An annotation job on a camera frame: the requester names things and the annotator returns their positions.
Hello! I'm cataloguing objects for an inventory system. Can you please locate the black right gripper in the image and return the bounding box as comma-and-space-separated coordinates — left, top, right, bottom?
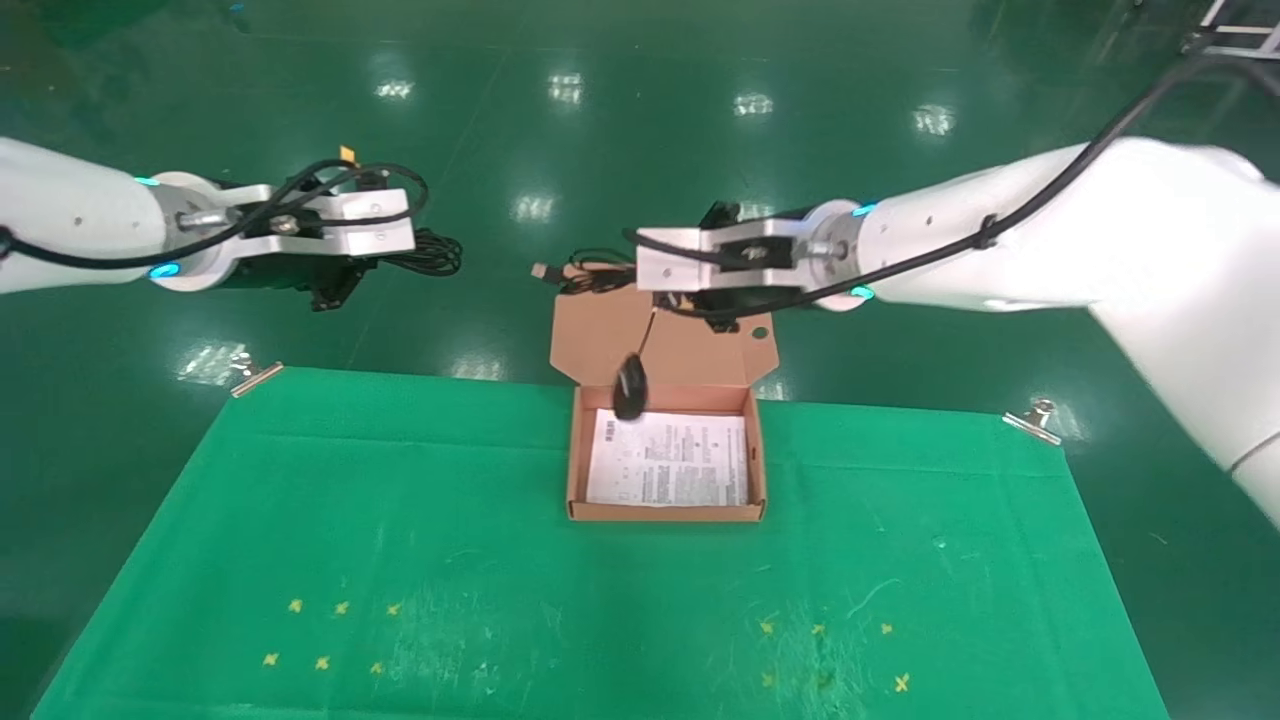
655, 283, 823, 333

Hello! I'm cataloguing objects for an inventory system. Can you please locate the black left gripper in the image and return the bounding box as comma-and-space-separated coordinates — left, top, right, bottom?
213, 255, 379, 313

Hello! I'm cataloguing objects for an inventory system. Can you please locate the black data cable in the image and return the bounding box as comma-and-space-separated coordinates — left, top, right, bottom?
375, 226, 464, 281

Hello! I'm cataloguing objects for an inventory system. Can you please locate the mouse usb cable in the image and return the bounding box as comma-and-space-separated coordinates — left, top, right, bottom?
532, 248, 661, 423

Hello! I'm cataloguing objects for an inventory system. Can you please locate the orange cardboard box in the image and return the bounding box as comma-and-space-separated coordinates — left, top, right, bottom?
548, 286, 779, 524

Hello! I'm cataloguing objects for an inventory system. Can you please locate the metal binder clip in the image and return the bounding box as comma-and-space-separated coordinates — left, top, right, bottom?
1002, 398, 1063, 447
230, 350, 285, 399

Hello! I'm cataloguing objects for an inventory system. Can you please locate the white printed paper sheet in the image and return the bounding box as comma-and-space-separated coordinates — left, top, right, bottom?
585, 408, 751, 508

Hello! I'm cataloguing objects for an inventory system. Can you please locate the green table cloth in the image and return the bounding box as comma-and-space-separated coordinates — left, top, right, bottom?
30, 367, 1171, 720

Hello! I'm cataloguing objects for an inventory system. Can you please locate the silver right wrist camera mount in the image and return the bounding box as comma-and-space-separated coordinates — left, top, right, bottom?
636, 222, 803, 294

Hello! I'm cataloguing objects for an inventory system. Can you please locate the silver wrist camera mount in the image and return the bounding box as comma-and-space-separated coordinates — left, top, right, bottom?
232, 185, 417, 267
636, 222, 803, 294

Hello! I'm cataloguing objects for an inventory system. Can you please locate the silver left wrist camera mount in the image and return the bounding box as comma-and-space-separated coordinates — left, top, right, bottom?
232, 185, 417, 267

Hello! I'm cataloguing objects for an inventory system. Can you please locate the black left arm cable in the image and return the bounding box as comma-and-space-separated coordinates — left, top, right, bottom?
0, 158, 431, 273

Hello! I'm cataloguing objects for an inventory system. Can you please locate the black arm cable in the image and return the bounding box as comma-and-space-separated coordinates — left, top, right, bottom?
625, 55, 1280, 321
0, 158, 431, 273

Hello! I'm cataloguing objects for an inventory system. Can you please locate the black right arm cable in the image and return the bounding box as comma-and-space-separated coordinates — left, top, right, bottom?
625, 55, 1280, 321

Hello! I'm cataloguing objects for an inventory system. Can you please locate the white metal frame cart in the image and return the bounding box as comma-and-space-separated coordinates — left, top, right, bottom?
1178, 0, 1280, 61

